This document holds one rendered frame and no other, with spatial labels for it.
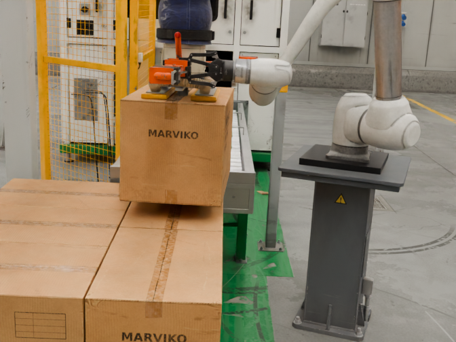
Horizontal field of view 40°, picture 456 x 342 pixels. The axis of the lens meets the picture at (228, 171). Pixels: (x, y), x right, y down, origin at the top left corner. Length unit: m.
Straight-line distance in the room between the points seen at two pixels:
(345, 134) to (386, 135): 0.22
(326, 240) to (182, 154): 0.76
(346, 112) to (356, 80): 9.28
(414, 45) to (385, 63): 9.81
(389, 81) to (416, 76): 9.72
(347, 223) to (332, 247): 0.13
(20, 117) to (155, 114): 1.59
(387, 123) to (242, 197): 0.89
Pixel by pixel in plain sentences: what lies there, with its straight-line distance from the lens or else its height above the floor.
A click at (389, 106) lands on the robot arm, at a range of 2.46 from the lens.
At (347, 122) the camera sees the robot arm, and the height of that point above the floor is 0.94.
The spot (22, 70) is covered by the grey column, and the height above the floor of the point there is 0.96.
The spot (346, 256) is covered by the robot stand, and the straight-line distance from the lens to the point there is 2.73.
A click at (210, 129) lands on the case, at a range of 2.34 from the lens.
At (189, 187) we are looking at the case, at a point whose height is 0.69.
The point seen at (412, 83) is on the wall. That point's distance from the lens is 12.16.
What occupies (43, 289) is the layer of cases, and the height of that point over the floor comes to 0.54.
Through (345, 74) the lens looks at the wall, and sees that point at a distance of 11.84.
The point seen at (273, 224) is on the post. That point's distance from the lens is 3.66.
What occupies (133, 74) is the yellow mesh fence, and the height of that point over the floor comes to 0.91.
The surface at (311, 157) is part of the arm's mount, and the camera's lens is 2.63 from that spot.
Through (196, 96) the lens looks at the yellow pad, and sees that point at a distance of 2.38.
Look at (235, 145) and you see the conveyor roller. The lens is 3.83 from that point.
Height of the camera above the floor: 1.37
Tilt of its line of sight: 15 degrees down
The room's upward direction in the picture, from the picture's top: 3 degrees clockwise
